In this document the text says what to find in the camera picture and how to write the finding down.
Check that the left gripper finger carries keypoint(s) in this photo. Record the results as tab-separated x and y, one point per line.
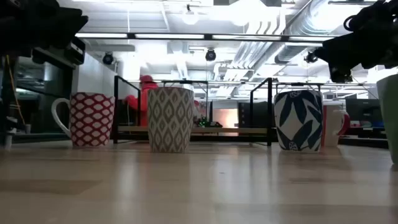
62	28

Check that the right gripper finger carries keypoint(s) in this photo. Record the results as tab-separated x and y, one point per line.
351	51
341	74

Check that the red and white mug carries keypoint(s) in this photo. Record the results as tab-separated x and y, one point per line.
334	124

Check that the blue white leaf mug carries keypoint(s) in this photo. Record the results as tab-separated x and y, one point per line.
298	121

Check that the pale teal green mug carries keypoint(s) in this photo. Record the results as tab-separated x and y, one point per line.
390	118

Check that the red white lattice mug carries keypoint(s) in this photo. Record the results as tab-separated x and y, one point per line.
93	118

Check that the grey white ikat mug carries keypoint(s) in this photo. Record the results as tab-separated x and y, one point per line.
170	119

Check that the black ceiling spotlight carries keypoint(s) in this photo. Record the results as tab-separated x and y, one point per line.
210	55
311	57
108	58

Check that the dark background monitor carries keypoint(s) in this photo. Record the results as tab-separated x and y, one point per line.
363	110

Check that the person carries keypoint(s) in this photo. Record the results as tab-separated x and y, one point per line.
144	82

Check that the overhead light bar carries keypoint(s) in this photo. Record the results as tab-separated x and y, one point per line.
169	36

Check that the glowing pale panel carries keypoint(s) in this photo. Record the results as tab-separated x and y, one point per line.
227	118

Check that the round white ceiling lamp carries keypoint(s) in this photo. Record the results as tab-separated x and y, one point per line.
190	18

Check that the silver ventilation duct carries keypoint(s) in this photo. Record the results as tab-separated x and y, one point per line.
289	54

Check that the black aluminium table frame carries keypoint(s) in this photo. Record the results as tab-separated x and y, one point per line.
363	141

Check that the wooden shelf black frame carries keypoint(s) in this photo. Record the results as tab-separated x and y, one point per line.
224	130

